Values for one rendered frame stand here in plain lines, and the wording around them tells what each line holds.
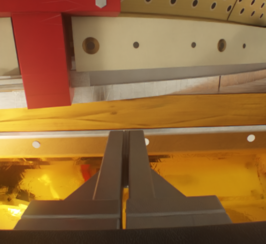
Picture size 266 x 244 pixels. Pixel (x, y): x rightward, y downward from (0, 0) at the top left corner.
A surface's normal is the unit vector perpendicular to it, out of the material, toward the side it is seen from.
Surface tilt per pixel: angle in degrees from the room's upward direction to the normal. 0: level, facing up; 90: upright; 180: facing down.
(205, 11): 62
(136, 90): 90
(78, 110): 90
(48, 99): 90
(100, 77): 90
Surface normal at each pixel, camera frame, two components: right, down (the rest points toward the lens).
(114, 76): 0.29, 0.27
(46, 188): -0.15, -0.50
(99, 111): 0.02, 0.29
